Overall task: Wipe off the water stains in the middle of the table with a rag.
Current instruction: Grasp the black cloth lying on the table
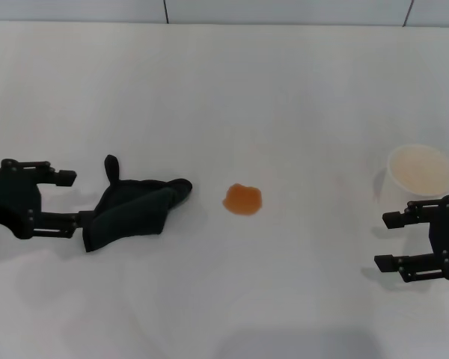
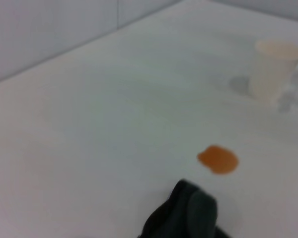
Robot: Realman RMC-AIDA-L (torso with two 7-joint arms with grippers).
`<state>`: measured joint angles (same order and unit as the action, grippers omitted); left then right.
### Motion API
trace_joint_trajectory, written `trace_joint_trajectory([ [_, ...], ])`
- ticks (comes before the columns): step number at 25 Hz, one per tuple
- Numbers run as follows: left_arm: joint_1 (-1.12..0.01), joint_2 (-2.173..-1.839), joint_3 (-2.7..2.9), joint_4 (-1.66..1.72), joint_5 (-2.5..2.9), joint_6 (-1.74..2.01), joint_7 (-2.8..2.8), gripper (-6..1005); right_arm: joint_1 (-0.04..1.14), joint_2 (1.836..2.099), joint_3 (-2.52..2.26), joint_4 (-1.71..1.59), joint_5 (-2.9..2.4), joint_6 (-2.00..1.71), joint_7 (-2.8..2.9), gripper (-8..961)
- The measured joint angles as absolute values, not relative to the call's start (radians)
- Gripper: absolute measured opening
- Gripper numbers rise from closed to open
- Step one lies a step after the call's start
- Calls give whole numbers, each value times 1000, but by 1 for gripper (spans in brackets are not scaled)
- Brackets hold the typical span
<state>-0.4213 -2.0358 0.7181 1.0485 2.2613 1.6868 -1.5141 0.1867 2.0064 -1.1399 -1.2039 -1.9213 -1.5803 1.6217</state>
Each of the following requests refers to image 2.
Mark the white paper cup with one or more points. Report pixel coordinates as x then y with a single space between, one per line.
270 72

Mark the dark cloth rag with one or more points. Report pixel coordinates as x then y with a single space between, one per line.
183 215

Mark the orange liquid stain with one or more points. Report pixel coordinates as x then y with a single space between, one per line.
218 160

